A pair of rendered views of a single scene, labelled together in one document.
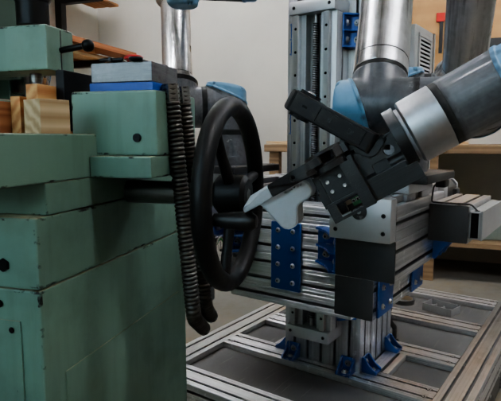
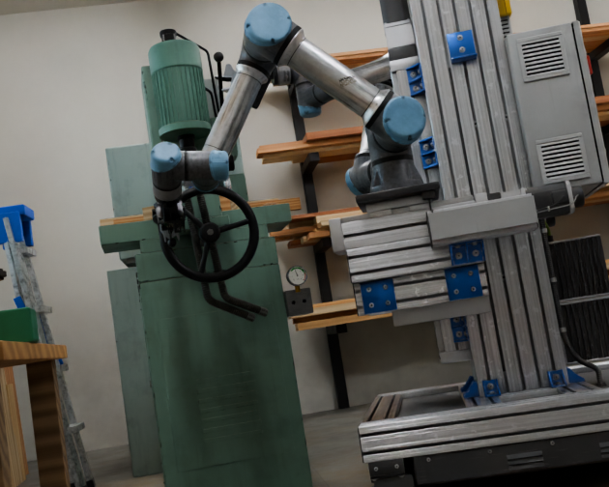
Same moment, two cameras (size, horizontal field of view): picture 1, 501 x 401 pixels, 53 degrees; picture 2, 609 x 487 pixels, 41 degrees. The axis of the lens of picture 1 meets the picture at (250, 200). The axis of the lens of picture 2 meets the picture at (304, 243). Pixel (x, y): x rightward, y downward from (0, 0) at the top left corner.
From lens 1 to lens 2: 2.23 m
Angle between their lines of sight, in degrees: 64
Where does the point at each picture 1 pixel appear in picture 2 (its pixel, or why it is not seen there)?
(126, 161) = not seen: hidden behind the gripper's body
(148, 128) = not seen: hidden behind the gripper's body
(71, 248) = (158, 267)
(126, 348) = (207, 323)
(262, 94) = not seen: outside the picture
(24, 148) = (127, 228)
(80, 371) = (167, 323)
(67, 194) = (154, 244)
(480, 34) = (333, 90)
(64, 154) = (151, 228)
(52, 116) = (148, 214)
